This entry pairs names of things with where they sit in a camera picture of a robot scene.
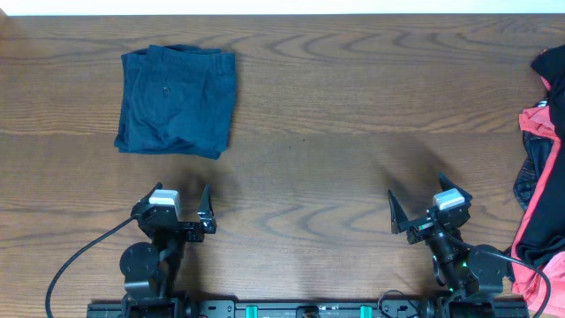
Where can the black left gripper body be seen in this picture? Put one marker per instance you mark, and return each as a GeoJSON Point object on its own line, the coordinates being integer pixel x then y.
{"type": "Point", "coordinates": [184, 226]}

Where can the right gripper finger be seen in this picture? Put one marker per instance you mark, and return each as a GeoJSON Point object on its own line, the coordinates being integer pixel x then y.
{"type": "Point", "coordinates": [399, 219]}
{"type": "Point", "coordinates": [446, 184]}

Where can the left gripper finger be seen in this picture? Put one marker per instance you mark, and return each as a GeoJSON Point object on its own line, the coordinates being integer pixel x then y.
{"type": "Point", "coordinates": [146, 198]}
{"type": "Point", "coordinates": [206, 213]}

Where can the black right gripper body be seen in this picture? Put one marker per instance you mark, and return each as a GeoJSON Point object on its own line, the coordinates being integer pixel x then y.
{"type": "Point", "coordinates": [420, 229]}

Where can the black polo shirt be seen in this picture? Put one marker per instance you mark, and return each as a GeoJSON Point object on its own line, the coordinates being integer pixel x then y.
{"type": "Point", "coordinates": [540, 183]}

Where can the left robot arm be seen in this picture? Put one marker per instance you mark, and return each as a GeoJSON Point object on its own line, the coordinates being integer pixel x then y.
{"type": "Point", "coordinates": [150, 269]}

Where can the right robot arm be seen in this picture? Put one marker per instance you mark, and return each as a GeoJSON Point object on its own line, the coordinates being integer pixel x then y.
{"type": "Point", "coordinates": [468, 271]}

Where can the folded dark blue shorts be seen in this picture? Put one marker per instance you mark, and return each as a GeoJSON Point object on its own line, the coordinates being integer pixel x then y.
{"type": "Point", "coordinates": [177, 99]}

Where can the dark patterned garment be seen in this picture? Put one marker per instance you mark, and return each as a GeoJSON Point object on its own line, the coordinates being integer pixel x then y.
{"type": "Point", "coordinates": [536, 128]}

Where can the red shirt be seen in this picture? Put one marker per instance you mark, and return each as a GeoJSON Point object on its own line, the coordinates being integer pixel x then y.
{"type": "Point", "coordinates": [539, 241]}

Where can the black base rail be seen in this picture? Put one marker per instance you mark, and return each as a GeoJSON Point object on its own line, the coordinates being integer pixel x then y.
{"type": "Point", "coordinates": [390, 306]}

